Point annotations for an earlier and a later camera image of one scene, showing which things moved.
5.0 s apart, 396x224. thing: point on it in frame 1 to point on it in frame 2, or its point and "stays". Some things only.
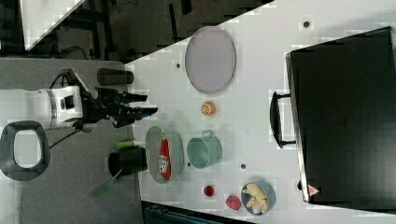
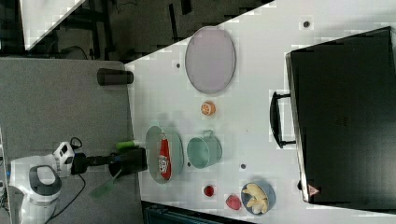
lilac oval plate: (210, 59) stays
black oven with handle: (343, 98) stays
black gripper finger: (140, 113) to (102, 160)
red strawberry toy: (233, 202) stays
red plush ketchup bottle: (164, 158) stays
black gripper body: (106, 104) to (79, 163)
